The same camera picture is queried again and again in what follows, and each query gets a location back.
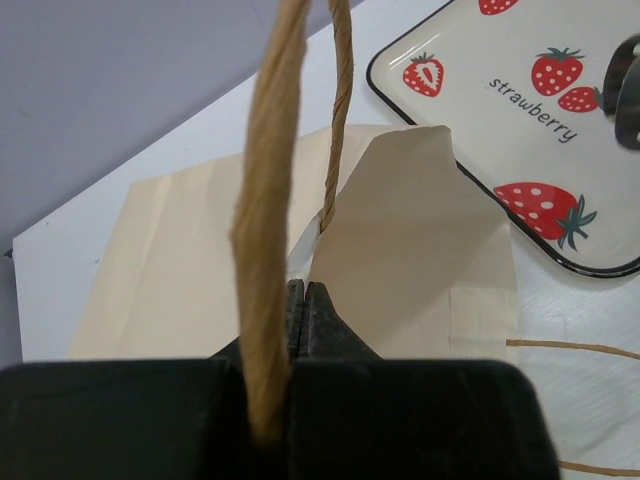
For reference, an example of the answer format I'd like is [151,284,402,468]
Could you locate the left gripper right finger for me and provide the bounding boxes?
[287,281,560,479]

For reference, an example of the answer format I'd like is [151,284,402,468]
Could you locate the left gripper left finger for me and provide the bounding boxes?
[0,279,305,480]

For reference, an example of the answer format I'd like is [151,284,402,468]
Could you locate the brown paper bag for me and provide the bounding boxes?
[67,0,640,474]

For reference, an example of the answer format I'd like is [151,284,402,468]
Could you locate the metal tongs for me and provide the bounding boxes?
[602,33,639,151]

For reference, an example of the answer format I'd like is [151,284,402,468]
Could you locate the strawberry pattern tray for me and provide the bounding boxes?
[366,1,639,278]

